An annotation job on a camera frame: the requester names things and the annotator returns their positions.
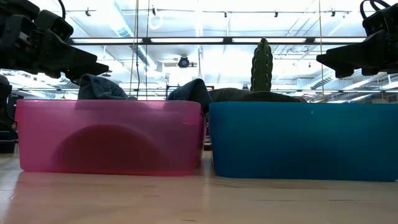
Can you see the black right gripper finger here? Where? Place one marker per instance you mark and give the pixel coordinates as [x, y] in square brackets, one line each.
[360, 53]
[343, 72]

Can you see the green artificial cactus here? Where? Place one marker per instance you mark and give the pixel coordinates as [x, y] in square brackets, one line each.
[261, 65]

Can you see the blue plastic bin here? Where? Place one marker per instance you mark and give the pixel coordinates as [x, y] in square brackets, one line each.
[304, 140]

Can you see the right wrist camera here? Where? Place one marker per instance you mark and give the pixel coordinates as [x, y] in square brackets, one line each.
[381, 20]

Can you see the translucent pink plastic bin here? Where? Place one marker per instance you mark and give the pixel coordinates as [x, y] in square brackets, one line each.
[109, 137]

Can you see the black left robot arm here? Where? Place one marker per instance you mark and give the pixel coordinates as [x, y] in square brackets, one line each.
[6, 124]

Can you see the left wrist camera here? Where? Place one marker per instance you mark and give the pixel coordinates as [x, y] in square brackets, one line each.
[56, 25]

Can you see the black horizontal frame bar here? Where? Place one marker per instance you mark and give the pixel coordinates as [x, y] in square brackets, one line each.
[227, 40]

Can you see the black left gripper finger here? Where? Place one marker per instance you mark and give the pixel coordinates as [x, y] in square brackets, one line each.
[68, 53]
[90, 70]

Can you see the overhead camera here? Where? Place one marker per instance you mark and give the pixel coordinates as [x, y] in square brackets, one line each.
[183, 61]

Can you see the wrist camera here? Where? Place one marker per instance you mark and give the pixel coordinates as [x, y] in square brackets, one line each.
[381, 20]
[56, 25]

